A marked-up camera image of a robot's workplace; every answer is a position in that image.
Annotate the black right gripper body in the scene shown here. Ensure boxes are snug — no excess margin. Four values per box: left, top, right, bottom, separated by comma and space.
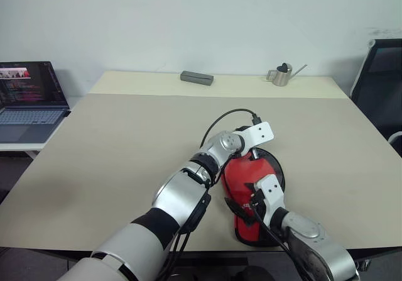
249, 189, 268, 215

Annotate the red black paddle case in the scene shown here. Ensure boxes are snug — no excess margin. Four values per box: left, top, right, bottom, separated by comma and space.
219, 146, 286, 248

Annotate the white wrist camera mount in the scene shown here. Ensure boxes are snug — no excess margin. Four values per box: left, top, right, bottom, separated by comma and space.
231, 121, 275, 157
253, 174, 287, 229

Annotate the black office chair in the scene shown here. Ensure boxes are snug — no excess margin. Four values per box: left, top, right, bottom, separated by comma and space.
349, 38, 402, 157

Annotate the white side table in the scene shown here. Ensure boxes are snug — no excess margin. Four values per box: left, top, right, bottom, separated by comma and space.
0, 141, 48, 160

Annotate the grey rectangular box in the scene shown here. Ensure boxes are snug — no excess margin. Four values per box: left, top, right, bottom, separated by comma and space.
180, 70, 215, 87

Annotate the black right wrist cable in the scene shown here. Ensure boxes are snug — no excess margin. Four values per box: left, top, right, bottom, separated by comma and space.
250, 199, 312, 281

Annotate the small metal watering can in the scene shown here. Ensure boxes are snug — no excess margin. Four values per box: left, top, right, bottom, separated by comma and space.
266, 62, 308, 87

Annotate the black left shoulder cable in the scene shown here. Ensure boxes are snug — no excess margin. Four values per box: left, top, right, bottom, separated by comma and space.
159, 192, 212, 281

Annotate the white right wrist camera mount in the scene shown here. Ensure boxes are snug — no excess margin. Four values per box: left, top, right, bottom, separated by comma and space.
253, 174, 287, 229

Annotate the open laptop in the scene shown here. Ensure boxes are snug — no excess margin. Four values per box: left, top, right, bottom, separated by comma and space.
0, 61, 72, 145

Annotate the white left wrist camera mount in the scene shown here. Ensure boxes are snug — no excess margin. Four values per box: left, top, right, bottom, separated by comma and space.
231, 121, 275, 157

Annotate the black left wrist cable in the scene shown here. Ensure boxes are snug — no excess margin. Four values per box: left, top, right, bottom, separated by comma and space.
199, 108, 264, 150

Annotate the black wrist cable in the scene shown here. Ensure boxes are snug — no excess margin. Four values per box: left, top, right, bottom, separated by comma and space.
250, 199, 312, 281
199, 108, 264, 150

